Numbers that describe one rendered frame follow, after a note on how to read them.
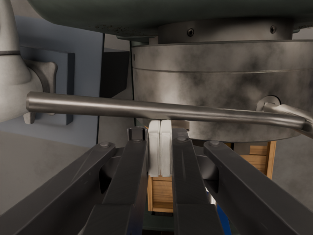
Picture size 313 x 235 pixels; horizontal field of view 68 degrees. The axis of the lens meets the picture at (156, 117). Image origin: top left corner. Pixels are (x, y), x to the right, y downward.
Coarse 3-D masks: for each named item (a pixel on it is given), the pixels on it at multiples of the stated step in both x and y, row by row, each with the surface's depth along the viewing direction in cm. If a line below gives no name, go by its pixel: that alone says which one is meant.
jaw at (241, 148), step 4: (232, 144) 45; (236, 144) 44; (240, 144) 44; (244, 144) 44; (248, 144) 44; (252, 144) 44; (256, 144) 43; (260, 144) 43; (264, 144) 43; (232, 148) 45; (236, 148) 44; (240, 148) 44; (244, 148) 44; (248, 148) 44; (236, 152) 44; (240, 152) 44; (244, 152) 44; (248, 152) 44
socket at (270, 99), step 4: (268, 96) 28; (272, 96) 28; (260, 100) 28; (264, 100) 28; (268, 100) 28; (272, 100) 28; (276, 100) 28; (260, 104) 28; (276, 104) 28; (256, 108) 28; (260, 108) 28
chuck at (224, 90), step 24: (144, 72) 34; (168, 72) 30; (192, 72) 29; (216, 72) 28; (240, 72) 27; (264, 72) 27; (288, 72) 27; (312, 72) 29; (144, 96) 35; (168, 96) 31; (192, 96) 29; (216, 96) 28; (240, 96) 28; (264, 96) 28; (288, 96) 28; (312, 96) 31; (144, 120) 37
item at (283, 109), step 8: (264, 104) 28; (272, 104) 27; (272, 112) 26; (280, 112) 25; (288, 112) 24; (296, 112) 23; (304, 112) 22; (312, 120) 21; (304, 128) 21; (312, 128) 20; (312, 136) 21
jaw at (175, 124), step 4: (172, 120) 33; (176, 120) 32; (180, 120) 32; (172, 124) 33; (176, 124) 32; (180, 124) 32; (184, 124) 32; (188, 124) 31; (184, 128) 32; (188, 128) 31; (192, 140) 34; (196, 140) 35; (196, 144) 35; (200, 144) 36
